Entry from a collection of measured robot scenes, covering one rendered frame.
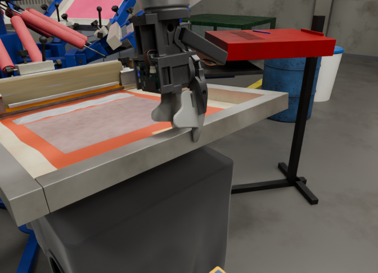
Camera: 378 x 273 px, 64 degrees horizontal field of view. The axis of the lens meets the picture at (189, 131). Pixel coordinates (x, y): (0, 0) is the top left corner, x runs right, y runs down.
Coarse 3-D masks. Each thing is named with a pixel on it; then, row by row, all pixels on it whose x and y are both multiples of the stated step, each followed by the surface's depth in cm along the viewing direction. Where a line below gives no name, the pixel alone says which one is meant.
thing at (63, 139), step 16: (32, 112) 90; (80, 112) 85; (16, 128) 75; (32, 128) 74; (48, 128) 73; (64, 128) 71; (80, 128) 70; (96, 128) 69; (112, 128) 68; (128, 128) 67; (32, 144) 63; (48, 144) 62; (64, 144) 61; (80, 144) 60; (96, 144) 59; (112, 144) 58; (48, 160) 54; (64, 160) 53; (80, 160) 52
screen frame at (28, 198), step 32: (224, 96) 80; (256, 96) 72; (288, 96) 70; (224, 128) 57; (0, 160) 46; (96, 160) 43; (128, 160) 44; (160, 160) 48; (0, 192) 40; (32, 192) 36; (64, 192) 39; (96, 192) 42
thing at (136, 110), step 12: (96, 96) 104; (132, 96) 98; (144, 96) 97; (156, 96) 95; (84, 108) 89; (96, 108) 87; (108, 108) 86; (120, 108) 85; (132, 108) 84; (144, 108) 82; (216, 108) 76; (120, 120) 73; (132, 120) 72; (144, 120) 71
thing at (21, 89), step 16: (112, 64) 103; (0, 80) 84; (16, 80) 85; (32, 80) 88; (48, 80) 91; (64, 80) 94; (80, 80) 97; (96, 80) 101; (112, 80) 104; (16, 96) 86; (32, 96) 89
